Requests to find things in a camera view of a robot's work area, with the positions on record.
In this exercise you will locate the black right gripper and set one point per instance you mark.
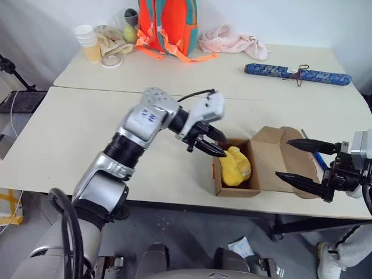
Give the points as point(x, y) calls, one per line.
point(344, 175)

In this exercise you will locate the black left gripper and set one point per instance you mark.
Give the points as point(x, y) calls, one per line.
point(197, 135)

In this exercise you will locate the blue pen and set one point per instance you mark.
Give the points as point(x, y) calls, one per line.
point(321, 161)

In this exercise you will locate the brown cardboard box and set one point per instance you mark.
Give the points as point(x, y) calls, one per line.
point(293, 165)

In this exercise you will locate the yellow soft item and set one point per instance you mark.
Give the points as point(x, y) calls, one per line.
point(235, 168)

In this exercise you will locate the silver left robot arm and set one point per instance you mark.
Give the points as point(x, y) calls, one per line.
point(145, 122)

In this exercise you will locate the white tape roll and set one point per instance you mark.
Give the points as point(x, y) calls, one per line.
point(112, 64)

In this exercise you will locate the yellow taped box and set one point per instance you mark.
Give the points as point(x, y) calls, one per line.
point(10, 207)

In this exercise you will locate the blue patterned folded umbrella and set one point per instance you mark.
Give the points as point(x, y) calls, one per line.
point(270, 70)

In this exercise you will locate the grey trouser leg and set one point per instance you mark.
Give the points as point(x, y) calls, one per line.
point(356, 245)

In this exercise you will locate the white shoe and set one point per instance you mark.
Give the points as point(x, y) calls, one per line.
point(328, 263)

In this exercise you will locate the pink towel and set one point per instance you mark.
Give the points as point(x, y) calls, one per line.
point(223, 40)

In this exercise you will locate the white packet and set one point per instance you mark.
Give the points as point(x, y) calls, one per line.
point(240, 247)

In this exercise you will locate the dark rounded shape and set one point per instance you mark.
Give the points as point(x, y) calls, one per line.
point(231, 260)
point(154, 258)

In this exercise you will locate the orange teal backpack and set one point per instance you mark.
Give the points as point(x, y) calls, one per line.
point(170, 26)

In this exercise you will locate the yellow-green tennis ball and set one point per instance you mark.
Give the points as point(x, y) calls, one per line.
point(129, 33)

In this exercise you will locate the beige cloth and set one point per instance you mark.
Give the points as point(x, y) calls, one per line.
point(114, 43)

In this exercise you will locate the dark ball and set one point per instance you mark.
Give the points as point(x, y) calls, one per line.
point(131, 16)

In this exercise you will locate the stack of paper cups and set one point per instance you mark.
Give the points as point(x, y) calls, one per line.
point(88, 40)

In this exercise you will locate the black floor mat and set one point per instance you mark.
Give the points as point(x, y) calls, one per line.
point(27, 101)

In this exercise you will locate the black tripod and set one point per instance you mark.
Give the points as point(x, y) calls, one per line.
point(16, 74)

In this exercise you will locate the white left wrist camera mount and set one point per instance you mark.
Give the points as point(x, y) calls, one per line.
point(207, 109)

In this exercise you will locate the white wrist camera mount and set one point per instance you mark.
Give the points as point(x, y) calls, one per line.
point(356, 193)
point(207, 109)

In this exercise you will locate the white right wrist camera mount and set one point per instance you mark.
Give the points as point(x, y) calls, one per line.
point(356, 193)

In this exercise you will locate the black table frame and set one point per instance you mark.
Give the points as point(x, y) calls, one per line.
point(305, 226)

